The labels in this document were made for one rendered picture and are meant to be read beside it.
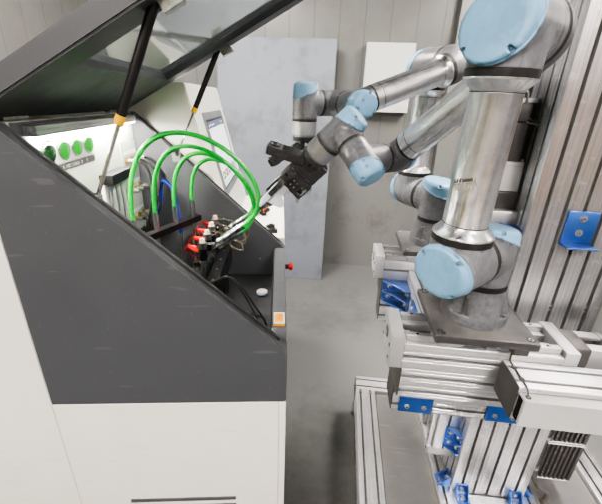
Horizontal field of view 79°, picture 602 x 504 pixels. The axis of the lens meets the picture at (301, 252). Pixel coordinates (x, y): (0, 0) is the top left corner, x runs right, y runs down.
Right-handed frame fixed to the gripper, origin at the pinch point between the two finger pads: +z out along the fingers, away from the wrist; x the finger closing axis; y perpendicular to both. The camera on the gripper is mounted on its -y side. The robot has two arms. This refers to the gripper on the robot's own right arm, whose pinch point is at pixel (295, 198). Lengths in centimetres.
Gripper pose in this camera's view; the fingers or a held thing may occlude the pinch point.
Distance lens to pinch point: 122.0
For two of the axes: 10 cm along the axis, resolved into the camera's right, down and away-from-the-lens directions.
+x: -0.5, -3.9, 9.2
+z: -0.3, 9.2, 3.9
